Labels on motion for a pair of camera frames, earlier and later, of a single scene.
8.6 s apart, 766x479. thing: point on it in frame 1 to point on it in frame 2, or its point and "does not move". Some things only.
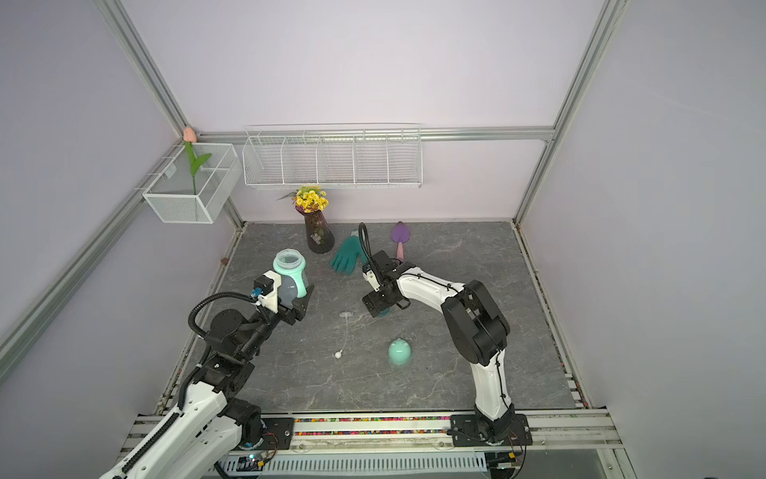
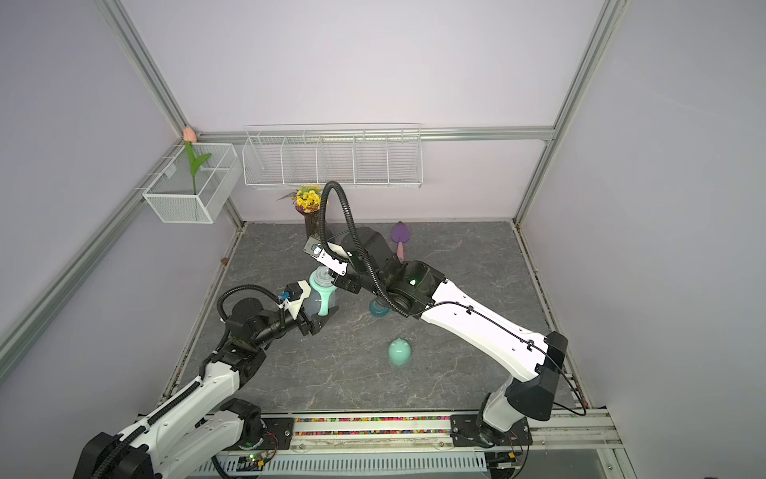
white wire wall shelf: [333, 156] does not move
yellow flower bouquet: [309, 197] does not move
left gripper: [297, 310] to [314, 324]
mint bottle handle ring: [296, 273] to [325, 298]
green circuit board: [249, 463] does not move
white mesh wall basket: [172, 193] does not move
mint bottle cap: [399, 351] does not move
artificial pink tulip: [190, 138] does not move
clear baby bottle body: [288, 285] to [313, 299]
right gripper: [372, 303] to [344, 282]
